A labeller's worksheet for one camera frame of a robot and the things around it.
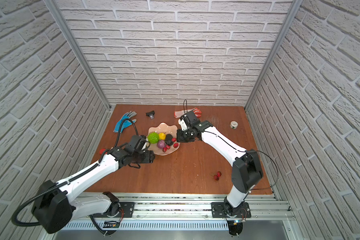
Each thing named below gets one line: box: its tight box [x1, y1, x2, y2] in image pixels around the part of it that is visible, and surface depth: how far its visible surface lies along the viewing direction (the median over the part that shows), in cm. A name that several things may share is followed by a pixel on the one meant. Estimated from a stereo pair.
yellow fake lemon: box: [158, 132, 167, 140], surface depth 99 cm
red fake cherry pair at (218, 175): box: [213, 171, 222, 181], surface depth 86 cm
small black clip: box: [145, 110, 155, 120], surface depth 116 cm
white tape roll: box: [229, 120, 239, 130], surface depth 109 cm
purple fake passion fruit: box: [157, 140, 166, 149], surface depth 96 cm
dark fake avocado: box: [165, 133, 174, 146], surface depth 96 cm
